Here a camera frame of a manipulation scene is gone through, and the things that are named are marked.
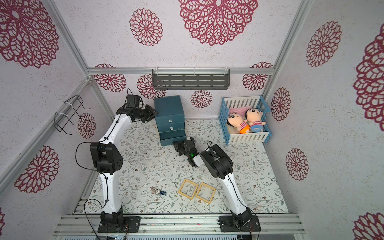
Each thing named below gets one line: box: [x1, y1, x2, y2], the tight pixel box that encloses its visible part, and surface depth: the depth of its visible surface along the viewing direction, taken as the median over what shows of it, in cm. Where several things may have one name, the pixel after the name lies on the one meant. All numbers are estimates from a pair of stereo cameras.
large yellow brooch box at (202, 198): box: [195, 182, 217, 204], surface depth 84 cm
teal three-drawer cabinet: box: [154, 95, 187, 147], surface depth 102 cm
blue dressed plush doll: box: [244, 108, 266, 132], surface depth 103 cm
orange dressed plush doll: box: [226, 113, 250, 134], surface depth 105 cm
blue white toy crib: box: [219, 96, 273, 146], surface depth 105 cm
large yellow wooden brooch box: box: [178, 178, 199, 200], surface depth 85 cm
